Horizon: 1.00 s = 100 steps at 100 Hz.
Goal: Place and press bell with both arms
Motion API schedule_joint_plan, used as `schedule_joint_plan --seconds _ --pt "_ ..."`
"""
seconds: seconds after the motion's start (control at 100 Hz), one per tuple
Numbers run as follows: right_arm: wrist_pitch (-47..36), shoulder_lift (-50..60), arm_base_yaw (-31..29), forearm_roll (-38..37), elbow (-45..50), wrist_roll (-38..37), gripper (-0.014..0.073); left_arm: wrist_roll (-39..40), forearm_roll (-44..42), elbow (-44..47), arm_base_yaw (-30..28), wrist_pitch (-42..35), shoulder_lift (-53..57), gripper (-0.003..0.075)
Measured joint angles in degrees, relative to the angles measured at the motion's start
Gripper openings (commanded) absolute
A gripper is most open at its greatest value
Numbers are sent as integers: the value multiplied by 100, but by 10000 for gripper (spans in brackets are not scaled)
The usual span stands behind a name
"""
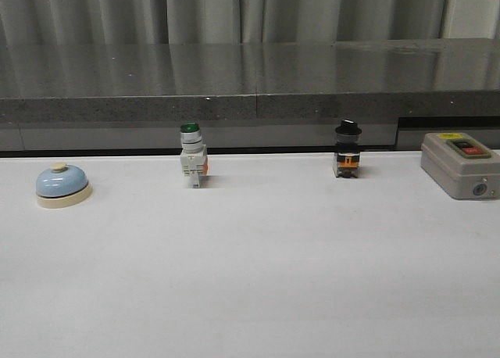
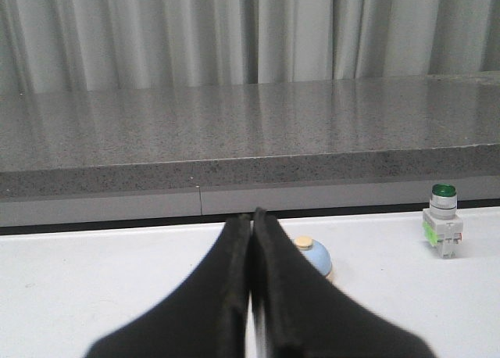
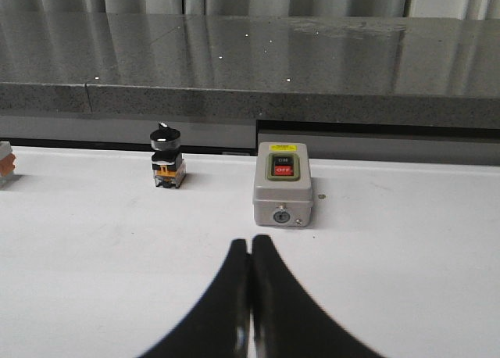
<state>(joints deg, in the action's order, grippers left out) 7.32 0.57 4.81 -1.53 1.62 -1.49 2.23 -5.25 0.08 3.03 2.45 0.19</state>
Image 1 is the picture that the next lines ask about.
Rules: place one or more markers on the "blue and cream desk bell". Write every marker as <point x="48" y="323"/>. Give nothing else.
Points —
<point x="62" y="185"/>

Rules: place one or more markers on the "grey start-stop switch box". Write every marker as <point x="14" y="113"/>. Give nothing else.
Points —
<point x="462" y="166"/>

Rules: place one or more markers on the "grey stone countertop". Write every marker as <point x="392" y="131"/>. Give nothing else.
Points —
<point x="276" y="97"/>

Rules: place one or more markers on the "grey curtain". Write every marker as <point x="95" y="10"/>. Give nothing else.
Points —
<point x="71" y="22"/>

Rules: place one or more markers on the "black selector switch module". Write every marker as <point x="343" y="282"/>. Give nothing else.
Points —
<point x="347" y="153"/>

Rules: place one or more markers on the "green pushbutton switch module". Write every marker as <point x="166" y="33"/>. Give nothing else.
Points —
<point x="193" y="157"/>

